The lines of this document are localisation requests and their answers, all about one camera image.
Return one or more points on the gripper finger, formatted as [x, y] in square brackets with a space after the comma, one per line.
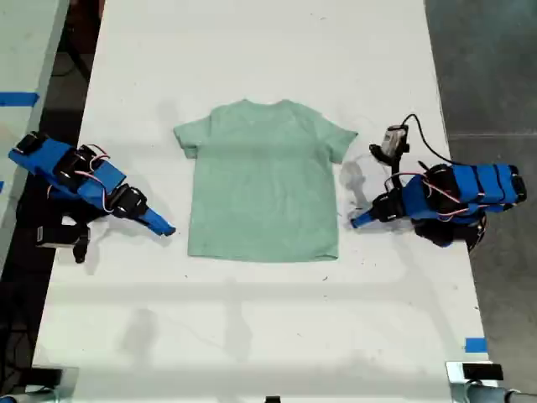
[156, 228]
[157, 218]
[367, 222]
[367, 216]

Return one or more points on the pale green T-shirt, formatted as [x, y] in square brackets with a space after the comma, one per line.
[264, 180]

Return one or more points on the blue and black arm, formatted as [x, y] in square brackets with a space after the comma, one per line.
[474, 184]
[42, 153]

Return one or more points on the long blue tape strip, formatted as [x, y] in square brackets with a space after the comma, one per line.
[19, 99]

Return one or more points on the short blue tape strip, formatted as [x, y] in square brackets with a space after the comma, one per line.
[476, 345]

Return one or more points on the black table clamp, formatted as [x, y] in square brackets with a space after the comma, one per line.
[54, 378]

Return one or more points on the small black box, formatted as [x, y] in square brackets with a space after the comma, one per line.
[482, 372]

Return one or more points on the small black block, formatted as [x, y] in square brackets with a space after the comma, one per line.
[272, 399]

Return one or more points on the grey tube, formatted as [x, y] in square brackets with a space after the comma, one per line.
[486, 396]

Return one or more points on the black camera stalk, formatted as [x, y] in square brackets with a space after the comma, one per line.
[377, 153]
[79, 252]

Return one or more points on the grey camera box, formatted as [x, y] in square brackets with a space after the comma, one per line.
[394, 140]

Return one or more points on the black camera box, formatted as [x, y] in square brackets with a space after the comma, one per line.
[56, 237]

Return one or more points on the shiny metal table bracket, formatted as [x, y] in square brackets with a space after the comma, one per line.
[455, 378]

